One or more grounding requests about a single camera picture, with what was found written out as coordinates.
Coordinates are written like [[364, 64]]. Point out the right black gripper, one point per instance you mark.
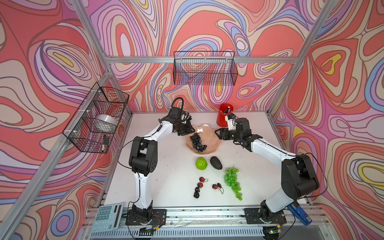
[[223, 131]]

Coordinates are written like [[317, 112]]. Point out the grey calculator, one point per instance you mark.
[[108, 218]]

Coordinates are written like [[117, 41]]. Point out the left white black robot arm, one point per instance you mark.
[[144, 157]]

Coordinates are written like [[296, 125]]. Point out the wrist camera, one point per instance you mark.
[[231, 121], [175, 114]]

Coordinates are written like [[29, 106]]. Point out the black wire basket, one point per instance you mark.
[[208, 68], [80, 131]]

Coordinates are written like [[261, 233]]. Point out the left black wire basket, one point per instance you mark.
[[80, 131]]

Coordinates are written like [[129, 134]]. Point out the red plastic cup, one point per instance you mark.
[[224, 110]]

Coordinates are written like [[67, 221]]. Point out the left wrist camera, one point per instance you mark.
[[175, 114]]

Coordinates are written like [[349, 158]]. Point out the green fake apple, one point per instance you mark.
[[201, 164]]

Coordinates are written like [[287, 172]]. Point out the white tape roll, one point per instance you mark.
[[105, 123]]

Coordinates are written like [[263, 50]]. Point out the green grape bunch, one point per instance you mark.
[[231, 180]]

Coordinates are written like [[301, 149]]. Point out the back black wire basket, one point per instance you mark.
[[208, 68]]

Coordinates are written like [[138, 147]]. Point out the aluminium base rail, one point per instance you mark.
[[219, 223]]

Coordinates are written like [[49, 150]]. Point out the pink faceted fruit bowl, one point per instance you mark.
[[209, 138]]

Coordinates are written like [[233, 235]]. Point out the dark purple grape bunch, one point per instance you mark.
[[197, 143]]

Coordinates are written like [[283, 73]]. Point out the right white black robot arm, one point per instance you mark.
[[298, 176]]

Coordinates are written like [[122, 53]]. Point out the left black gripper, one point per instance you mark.
[[188, 129]]

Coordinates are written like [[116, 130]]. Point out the red cherry pair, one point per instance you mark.
[[201, 182], [219, 187]]

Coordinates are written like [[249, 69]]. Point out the blue stapler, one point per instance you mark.
[[300, 213]]

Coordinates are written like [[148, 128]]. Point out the dark fake avocado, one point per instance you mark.
[[216, 163]]

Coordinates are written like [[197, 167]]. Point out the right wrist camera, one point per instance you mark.
[[231, 121]]

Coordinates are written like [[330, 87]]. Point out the dark blackberry pair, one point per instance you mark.
[[197, 193]]

